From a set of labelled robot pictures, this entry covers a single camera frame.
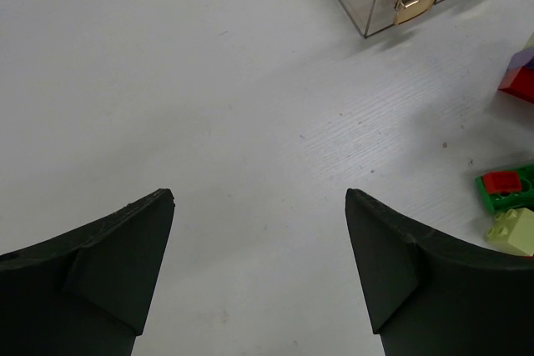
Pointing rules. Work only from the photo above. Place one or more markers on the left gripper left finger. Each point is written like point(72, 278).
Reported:
point(87, 291)

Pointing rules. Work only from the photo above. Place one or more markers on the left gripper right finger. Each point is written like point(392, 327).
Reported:
point(428, 293)

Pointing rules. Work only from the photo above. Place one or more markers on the green lego plate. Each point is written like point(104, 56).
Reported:
point(503, 201)

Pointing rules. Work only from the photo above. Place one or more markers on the pale yellow lego brick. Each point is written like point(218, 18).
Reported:
point(512, 232)

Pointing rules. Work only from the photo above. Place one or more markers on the small red lego tile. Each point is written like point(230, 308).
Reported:
point(501, 182)

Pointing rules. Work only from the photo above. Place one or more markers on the red lego brick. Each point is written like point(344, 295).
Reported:
point(519, 82)

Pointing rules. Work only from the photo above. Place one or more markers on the pale green lego brick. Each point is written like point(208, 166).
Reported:
point(530, 42)

